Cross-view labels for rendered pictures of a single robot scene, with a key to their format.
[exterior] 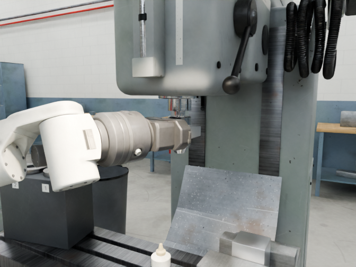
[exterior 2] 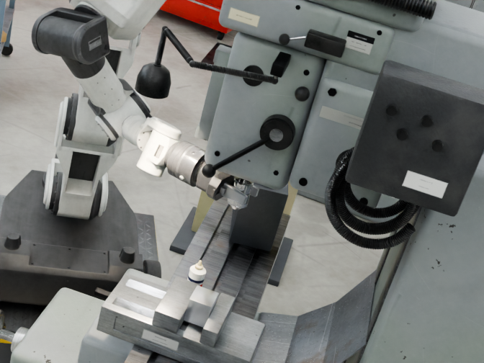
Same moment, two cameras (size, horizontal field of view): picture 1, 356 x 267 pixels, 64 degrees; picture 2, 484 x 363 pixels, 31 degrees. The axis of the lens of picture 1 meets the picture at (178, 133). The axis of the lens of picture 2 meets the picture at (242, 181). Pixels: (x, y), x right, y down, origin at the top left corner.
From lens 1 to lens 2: 1.82 m
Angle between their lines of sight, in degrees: 67
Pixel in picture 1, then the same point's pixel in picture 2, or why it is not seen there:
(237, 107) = not seen: hidden behind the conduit
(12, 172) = (141, 145)
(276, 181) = (360, 343)
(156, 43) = (203, 117)
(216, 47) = (217, 141)
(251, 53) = (297, 166)
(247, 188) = (354, 330)
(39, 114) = (153, 124)
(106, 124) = (173, 149)
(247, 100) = not seen: hidden behind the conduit
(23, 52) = not seen: outside the picture
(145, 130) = (189, 167)
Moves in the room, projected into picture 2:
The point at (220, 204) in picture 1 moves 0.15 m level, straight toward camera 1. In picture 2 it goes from (338, 327) to (278, 318)
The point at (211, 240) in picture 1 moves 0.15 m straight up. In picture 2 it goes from (300, 343) to (317, 295)
